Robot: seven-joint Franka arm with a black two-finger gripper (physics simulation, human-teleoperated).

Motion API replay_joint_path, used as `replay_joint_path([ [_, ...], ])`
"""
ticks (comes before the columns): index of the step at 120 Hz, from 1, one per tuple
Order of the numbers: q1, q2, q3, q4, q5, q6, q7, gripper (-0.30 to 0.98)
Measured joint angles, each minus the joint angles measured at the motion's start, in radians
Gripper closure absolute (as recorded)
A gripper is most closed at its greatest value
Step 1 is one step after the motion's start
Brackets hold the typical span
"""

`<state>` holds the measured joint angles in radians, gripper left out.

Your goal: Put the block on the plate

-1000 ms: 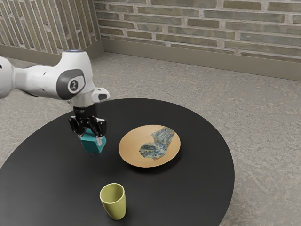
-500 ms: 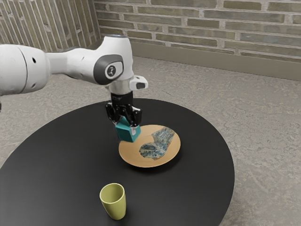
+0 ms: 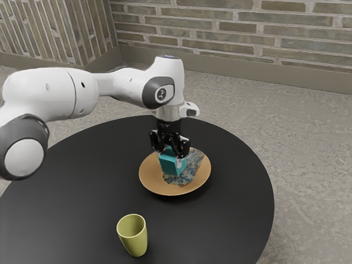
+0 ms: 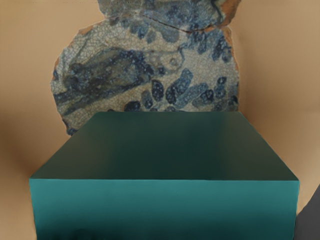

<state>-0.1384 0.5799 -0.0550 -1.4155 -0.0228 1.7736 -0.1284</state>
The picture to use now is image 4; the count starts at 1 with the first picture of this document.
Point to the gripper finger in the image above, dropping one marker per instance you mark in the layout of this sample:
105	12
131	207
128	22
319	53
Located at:
310	217

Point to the teal block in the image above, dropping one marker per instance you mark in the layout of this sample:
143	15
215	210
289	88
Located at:
162	190

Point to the tan plate with blue pattern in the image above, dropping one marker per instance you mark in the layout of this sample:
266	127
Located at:
150	62

